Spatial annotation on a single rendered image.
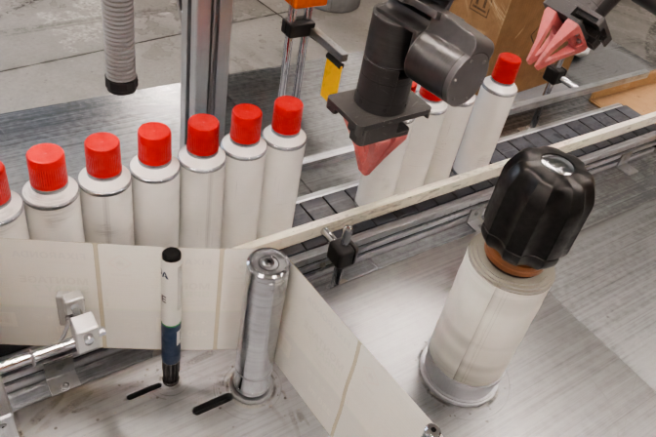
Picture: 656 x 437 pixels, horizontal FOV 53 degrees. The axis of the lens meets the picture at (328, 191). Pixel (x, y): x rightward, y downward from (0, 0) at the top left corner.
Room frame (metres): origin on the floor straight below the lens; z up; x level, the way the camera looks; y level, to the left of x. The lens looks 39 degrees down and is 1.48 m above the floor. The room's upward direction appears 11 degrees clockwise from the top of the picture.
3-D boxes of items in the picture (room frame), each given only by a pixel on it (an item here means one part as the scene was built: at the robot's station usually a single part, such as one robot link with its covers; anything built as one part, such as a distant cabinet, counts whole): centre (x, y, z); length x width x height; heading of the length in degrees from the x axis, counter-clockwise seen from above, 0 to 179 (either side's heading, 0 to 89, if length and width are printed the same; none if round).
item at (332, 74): (0.68, 0.02, 1.09); 0.03 x 0.01 x 0.06; 40
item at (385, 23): (0.62, -0.04, 1.19); 0.07 x 0.06 x 0.07; 48
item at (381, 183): (0.73, -0.07, 0.98); 0.05 x 0.05 x 0.20
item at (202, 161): (0.56, 0.14, 0.98); 0.05 x 0.05 x 0.20
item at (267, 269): (0.39, 0.04, 0.97); 0.05 x 0.05 x 0.19
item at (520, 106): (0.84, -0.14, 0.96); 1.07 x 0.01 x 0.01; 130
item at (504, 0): (1.30, -0.27, 0.99); 0.30 x 0.24 x 0.27; 134
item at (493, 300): (0.46, -0.18, 1.03); 0.09 x 0.09 x 0.30
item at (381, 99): (0.62, -0.04, 1.13); 0.10 x 0.07 x 0.07; 131
